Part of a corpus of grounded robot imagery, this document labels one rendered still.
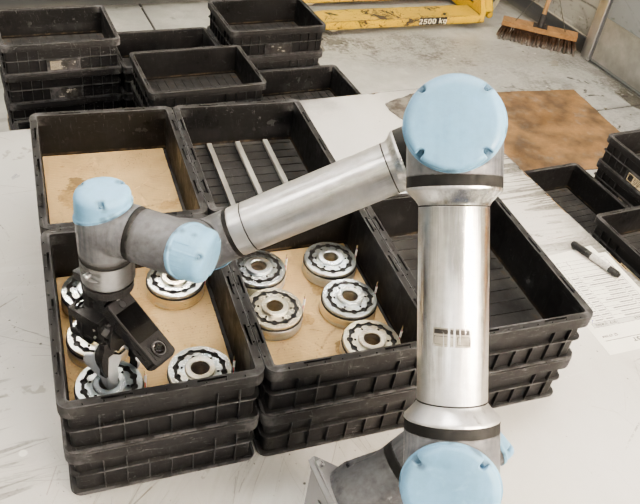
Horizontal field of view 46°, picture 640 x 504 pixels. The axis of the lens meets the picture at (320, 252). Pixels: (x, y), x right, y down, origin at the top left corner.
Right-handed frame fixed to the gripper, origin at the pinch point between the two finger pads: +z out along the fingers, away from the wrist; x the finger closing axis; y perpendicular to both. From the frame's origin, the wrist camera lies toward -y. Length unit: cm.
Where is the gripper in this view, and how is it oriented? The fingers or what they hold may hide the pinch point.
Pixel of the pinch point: (125, 377)
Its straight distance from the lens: 123.9
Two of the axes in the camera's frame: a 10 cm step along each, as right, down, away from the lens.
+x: -5.1, 5.0, -7.0
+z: -1.2, 7.6, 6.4
